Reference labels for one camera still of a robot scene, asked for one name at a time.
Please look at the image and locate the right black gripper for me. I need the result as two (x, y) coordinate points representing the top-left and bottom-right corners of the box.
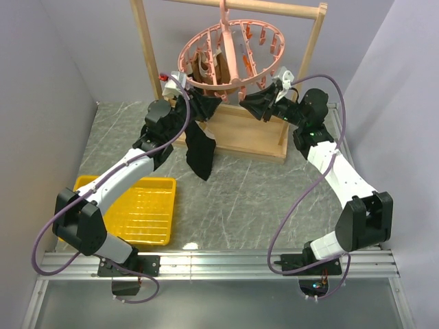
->
(239, 84), (307, 129)

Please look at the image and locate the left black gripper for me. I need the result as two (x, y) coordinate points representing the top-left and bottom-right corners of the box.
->
(166, 88), (223, 143)

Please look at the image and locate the black underwear beige waistband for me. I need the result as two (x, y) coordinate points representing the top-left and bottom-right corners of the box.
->
(185, 121), (216, 181)

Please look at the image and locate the pink round clip hanger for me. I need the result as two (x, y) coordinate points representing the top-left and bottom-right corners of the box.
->
(178, 1), (285, 102)

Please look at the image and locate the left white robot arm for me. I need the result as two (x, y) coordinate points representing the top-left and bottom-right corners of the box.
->
(52, 89), (222, 276)

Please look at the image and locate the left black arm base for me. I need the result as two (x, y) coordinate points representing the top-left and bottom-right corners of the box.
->
(97, 253), (161, 297)

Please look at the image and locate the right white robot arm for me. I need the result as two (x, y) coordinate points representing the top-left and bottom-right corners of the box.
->
(240, 83), (393, 274)

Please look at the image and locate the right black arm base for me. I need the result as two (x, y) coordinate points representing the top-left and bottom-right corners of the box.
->
(274, 250), (342, 301)

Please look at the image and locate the brown underwear on hanger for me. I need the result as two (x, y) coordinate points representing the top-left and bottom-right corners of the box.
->
(191, 50), (237, 96)

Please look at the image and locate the wooden hanging rack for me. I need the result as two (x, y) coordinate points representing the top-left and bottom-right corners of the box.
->
(129, 0), (329, 165)

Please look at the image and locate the yellow plastic tray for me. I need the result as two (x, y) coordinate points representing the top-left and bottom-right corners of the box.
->
(57, 175), (178, 247)

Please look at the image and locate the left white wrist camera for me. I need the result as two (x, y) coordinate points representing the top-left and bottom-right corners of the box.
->
(158, 71), (187, 99)

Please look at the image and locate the aluminium mounting rail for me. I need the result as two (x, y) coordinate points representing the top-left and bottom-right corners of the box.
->
(23, 248), (415, 328)

